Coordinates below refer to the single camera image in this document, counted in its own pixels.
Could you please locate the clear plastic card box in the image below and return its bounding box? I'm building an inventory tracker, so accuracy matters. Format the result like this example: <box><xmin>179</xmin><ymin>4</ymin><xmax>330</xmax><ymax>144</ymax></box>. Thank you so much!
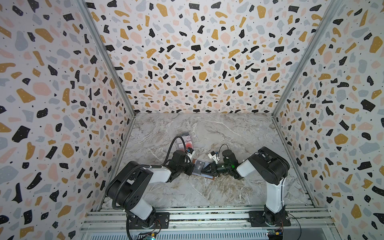
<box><xmin>175</xmin><ymin>132</ymin><xmax>193</xmax><ymax>150</ymax></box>

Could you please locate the black corrugated cable conduit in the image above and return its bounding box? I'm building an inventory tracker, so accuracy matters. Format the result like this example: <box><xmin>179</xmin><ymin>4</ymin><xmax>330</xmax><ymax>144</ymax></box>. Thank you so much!
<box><xmin>110</xmin><ymin>135</ymin><xmax>188</xmax><ymax>211</ymax></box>

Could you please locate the aluminium mounting rail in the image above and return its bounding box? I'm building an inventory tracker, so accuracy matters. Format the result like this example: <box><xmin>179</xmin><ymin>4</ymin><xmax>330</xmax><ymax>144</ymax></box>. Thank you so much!
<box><xmin>80</xmin><ymin>205</ymin><xmax>335</xmax><ymax>233</ymax></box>

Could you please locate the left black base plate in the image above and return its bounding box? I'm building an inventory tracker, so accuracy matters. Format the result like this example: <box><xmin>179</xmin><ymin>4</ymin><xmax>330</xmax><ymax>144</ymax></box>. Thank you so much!
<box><xmin>126</xmin><ymin>212</ymin><xmax>170</xmax><ymax>230</ymax></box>

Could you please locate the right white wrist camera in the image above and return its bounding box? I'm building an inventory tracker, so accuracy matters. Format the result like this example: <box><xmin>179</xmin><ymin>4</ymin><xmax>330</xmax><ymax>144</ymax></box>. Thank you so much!
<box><xmin>208</xmin><ymin>151</ymin><xmax>220</xmax><ymax>164</ymax></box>

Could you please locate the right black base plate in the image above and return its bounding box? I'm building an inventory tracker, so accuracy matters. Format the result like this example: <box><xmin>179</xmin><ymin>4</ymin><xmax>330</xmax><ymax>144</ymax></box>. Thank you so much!
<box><xmin>248</xmin><ymin>210</ymin><xmax>291</xmax><ymax>227</ymax></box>

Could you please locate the white ventilation grille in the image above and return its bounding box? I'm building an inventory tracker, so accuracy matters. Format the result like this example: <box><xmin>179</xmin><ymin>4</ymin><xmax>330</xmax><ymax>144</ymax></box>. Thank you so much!
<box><xmin>87</xmin><ymin>230</ymin><xmax>269</xmax><ymax>240</ymax></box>

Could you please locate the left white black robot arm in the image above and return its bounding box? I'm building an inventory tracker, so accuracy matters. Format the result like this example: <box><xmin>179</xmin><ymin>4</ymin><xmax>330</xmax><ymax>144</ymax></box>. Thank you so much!
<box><xmin>106</xmin><ymin>148</ymin><xmax>195</xmax><ymax>225</ymax></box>

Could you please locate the brown leather card holder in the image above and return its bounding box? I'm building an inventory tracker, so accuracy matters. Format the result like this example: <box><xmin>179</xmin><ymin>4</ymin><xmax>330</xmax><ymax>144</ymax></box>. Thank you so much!
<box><xmin>192</xmin><ymin>159</ymin><xmax>215</xmax><ymax>180</ymax></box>

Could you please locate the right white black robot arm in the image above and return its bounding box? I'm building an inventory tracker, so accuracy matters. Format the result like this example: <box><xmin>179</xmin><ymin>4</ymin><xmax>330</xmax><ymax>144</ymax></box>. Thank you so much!
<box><xmin>201</xmin><ymin>147</ymin><xmax>291</xmax><ymax>228</ymax></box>

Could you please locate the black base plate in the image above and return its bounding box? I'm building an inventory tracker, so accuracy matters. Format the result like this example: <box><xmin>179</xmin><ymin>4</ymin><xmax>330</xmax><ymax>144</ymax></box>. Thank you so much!
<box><xmin>126</xmin><ymin>212</ymin><xmax>170</xmax><ymax>230</ymax></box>
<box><xmin>248</xmin><ymin>210</ymin><xmax>291</xmax><ymax>227</ymax></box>

